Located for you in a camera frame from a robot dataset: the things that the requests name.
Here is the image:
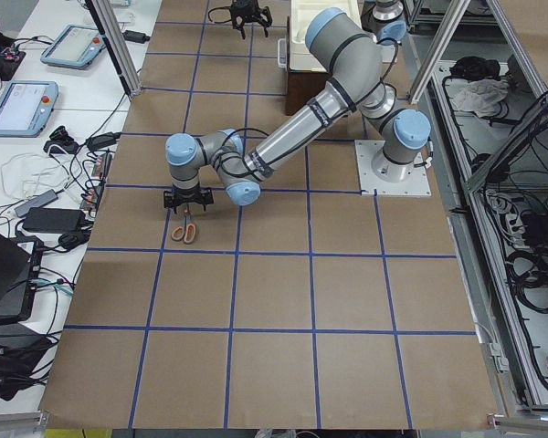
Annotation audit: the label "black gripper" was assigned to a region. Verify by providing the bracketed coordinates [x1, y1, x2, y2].
[163, 186, 214, 214]
[230, 0, 270, 39]

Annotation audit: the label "grey orange scissors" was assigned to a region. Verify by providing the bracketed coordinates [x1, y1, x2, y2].
[171, 203, 196, 245]

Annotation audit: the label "white drawer handle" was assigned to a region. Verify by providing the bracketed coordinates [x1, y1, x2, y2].
[276, 38, 287, 70]

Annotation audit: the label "cream plastic drawer box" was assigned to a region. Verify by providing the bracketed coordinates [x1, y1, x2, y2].
[287, 0, 361, 73]

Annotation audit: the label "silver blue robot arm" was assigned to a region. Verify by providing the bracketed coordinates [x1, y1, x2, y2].
[163, 7, 431, 210]
[224, 1, 406, 41]

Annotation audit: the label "brown wooden drawer cabinet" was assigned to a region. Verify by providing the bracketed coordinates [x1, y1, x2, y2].
[284, 70, 330, 116]

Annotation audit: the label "black power adapter brick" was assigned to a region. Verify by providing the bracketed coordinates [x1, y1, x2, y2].
[22, 207, 86, 234]

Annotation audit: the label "upper blue teach pendant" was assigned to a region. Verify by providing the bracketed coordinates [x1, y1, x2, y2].
[40, 25, 105, 69]

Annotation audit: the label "blue teach pendant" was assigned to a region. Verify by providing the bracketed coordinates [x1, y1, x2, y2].
[40, 25, 105, 69]
[0, 80, 58, 138]

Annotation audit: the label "black laptop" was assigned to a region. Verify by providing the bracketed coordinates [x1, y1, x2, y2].
[0, 234, 44, 325]

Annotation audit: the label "lower blue teach pendant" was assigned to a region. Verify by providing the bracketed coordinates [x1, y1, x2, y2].
[0, 80, 58, 138]

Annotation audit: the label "white crumpled cloth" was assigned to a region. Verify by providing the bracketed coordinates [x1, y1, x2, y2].
[452, 79, 509, 118]

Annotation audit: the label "aluminium frame post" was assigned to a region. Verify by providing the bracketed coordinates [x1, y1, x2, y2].
[85, 0, 142, 99]

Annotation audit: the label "white coiled cable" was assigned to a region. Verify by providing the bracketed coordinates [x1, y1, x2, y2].
[0, 152, 74, 201]

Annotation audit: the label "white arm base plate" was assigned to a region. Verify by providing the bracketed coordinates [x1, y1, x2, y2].
[354, 140, 431, 198]

